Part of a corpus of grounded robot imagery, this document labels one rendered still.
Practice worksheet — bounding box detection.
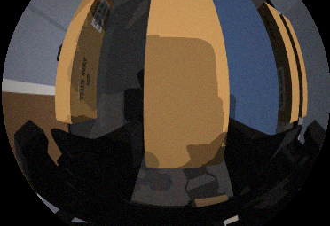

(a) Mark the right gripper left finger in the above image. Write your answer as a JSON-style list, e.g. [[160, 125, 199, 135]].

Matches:
[[51, 114, 145, 202]]

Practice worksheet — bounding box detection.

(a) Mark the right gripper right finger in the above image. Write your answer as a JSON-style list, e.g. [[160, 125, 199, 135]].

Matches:
[[224, 117, 303, 197]]

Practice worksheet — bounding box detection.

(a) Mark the brown cardboard carton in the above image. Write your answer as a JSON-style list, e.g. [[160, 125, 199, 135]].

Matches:
[[55, 0, 114, 124], [279, 14, 307, 118], [144, 0, 230, 168], [257, 2, 299, 123]]

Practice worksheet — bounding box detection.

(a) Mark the blue rectangular platform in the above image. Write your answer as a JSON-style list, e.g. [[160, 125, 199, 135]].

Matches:
[[213, 0, 279, 135]]

